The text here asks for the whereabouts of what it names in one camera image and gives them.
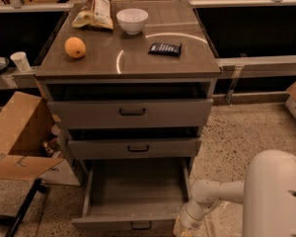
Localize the grey bottom drawer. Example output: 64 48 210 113
72 158 189 230

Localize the grey drawer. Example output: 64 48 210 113
68 138 201 160
72 158 189 230
48 99 213 128

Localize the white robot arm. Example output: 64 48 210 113
174 150 296 237

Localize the grey drawer cabinet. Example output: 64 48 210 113
35 0 222 186

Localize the grey middle drawer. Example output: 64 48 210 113
68 138 201 160

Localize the grey top drawer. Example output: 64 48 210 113
48 99 213 128

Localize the dark snack packet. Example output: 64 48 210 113
148 42 182 57

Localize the white bowl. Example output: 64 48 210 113
116 8 148 35

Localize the orange fruit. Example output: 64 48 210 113
64 37 86 58

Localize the chip bag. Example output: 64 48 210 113
72 0 113 30

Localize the open cardboard box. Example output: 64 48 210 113
0 92 83 186

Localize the white paper cup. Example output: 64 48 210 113
10 51 31 72

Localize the black metal stand leg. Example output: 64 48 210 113
0 179 47 237

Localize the grey shelf rail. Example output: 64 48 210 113
217 55 296 79

